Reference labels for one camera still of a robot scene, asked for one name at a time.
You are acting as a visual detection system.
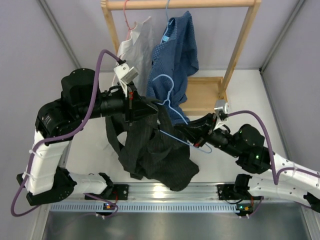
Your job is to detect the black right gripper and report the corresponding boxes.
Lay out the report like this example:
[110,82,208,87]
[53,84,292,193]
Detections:
[173,113,242,159]

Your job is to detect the light blue hanger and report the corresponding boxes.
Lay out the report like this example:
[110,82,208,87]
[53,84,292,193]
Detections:
[152,74,213,154]

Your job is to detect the dark pinstriped shirt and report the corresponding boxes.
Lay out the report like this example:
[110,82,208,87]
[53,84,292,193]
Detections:
[105,105,200,192]

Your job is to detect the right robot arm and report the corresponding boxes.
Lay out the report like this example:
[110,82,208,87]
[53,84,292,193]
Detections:
[175,111,320,212]

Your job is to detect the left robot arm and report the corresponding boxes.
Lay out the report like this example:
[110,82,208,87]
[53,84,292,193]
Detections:
[17,68,158,206]

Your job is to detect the white shirt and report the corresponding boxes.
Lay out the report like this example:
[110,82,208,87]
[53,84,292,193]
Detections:
[117,17,156,96]

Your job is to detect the blue checked shirt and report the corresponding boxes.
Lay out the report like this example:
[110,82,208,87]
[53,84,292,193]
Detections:
[146,11,199,125]

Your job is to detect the pink hanger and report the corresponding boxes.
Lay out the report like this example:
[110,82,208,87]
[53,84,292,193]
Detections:
[123,0,136,41]

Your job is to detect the blue hanger under blue shirt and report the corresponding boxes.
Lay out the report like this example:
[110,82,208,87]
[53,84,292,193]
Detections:
[165,0,170,24]

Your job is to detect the wooden clothes rack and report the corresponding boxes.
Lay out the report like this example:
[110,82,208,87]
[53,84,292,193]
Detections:
[100,0,261,116]

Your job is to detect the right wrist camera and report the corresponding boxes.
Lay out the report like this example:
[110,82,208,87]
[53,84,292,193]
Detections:
[214,99,230,130]

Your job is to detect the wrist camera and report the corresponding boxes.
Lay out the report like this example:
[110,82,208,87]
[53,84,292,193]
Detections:
[113,63,139,94]
[214,99,230,130]

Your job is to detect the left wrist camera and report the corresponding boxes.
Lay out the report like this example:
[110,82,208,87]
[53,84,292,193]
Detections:
[113,63,139,94]

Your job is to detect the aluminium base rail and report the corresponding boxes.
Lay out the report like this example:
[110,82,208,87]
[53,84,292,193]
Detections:
[41,181,253,202]

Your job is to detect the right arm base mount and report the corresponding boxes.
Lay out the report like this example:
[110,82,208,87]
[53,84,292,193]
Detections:
[217,184,251,201]

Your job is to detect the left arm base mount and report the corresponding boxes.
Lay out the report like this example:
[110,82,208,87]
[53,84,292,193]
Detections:
[89,184,129,201]

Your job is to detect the perforated cable duct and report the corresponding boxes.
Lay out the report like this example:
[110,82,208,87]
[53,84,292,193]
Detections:
[50,201,249,213]

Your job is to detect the aluminium frame post left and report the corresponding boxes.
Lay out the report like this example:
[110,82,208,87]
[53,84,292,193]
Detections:
[36,0,83,69]

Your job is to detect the aluminium frame post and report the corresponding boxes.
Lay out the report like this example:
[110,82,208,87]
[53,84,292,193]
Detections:
[259,0,307,73]
[36,0,83,69]

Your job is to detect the aluminium frame post right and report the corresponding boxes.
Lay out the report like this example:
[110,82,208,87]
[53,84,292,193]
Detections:
[259,0,307,73]

